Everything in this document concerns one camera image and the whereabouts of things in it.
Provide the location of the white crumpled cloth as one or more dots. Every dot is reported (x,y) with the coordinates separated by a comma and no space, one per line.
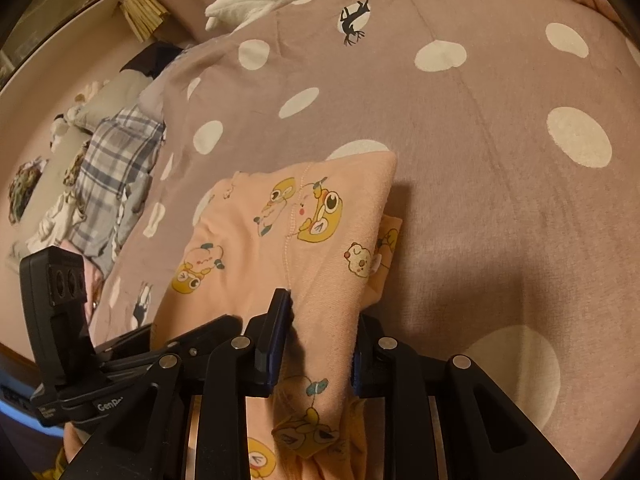
(60,217)

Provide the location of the white shelf cabinet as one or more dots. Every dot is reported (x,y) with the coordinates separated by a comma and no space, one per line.
(55,15)

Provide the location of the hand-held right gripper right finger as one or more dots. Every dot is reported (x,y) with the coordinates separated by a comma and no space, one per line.
(365,375)

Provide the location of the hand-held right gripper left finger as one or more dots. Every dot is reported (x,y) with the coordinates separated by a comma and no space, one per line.
(277,350)

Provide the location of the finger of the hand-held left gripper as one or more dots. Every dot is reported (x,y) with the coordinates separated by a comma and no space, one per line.
(190,335)
(130,365)

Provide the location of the dark cloth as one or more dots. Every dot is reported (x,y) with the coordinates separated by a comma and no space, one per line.
(150,60)

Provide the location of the pink polka dot blanket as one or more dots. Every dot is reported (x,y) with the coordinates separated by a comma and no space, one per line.
(475,160)

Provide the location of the peach cartoon print garment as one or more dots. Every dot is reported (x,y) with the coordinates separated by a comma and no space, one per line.
(250,240)

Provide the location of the grey pillow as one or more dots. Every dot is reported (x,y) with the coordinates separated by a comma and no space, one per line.
(112,97)

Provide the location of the straw-coloured fringed bundle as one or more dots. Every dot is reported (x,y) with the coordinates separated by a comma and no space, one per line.
(142,10)

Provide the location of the white plush toy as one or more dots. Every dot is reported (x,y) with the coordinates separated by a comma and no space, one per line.
(70,115)

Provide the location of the person's left hand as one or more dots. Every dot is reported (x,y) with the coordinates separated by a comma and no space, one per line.
(94,295)

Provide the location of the yellow jacket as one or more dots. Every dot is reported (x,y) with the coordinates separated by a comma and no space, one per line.
(52,471)

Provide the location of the floral patterned cloth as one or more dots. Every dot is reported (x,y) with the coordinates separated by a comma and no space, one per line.
(27,187)

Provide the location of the blue plaid cloth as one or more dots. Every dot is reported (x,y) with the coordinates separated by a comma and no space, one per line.
(115,170)

